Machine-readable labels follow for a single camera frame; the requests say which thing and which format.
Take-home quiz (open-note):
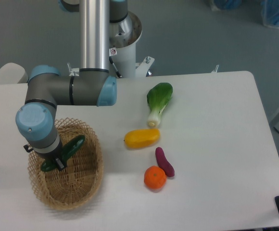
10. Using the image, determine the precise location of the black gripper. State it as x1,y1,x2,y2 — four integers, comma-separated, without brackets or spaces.
24,143,67,170

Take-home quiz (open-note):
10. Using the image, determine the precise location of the dark green cucumber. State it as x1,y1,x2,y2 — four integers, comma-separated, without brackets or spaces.
40,135,86,172

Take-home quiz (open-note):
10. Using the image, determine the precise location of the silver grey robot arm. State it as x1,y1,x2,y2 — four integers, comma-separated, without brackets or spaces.
15,0,128,172

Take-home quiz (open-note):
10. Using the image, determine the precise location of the woven wicker basket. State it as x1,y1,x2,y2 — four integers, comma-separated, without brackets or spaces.
28,118,103,210

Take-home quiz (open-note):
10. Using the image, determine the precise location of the yellow mango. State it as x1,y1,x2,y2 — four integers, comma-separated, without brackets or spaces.
124,128,161,149

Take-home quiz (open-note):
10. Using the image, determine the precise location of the orange tangerine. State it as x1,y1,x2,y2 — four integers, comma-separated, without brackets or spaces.
144,166,167,190

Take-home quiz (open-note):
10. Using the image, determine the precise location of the purple sweet potato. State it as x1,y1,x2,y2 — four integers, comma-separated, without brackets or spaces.
155,147,175,178

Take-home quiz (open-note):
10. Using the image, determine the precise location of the white chair back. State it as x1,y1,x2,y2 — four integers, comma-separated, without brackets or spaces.
0,63,29,85

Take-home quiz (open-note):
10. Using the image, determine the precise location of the green bok choy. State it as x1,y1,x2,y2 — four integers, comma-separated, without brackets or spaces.
146,82,173,128

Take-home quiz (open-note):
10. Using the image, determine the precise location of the blue plastic bag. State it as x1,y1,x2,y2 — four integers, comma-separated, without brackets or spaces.
261,0,279,29
208,0,242,11

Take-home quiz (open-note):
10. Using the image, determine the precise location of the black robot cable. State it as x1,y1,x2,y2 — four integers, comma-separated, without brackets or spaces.
109,56,123,79

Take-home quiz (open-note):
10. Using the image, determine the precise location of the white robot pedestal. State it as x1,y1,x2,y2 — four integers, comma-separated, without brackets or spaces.
80,9,154,78

